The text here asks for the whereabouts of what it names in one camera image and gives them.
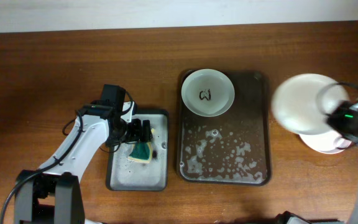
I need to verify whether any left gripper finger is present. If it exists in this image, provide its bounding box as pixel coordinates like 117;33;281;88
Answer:
130;119;142;142
142;120;152;142

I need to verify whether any green and yellow sponge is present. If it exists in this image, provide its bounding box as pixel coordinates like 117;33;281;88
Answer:
128;142;153;164

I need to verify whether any pinkish white plate with stain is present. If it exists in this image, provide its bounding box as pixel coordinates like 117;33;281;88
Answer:
299;130;352;154

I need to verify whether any grey-white plate with stain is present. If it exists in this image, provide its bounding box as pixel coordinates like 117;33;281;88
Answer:
181;69;235;117

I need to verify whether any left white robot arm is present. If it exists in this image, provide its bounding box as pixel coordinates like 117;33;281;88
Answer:
0;85;152;223

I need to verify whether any small dark soapy tray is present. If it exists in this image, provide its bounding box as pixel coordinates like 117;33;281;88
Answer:
106;109;169;191

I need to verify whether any large brown serving tray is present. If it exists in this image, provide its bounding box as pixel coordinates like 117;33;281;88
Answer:
177;70;272;186

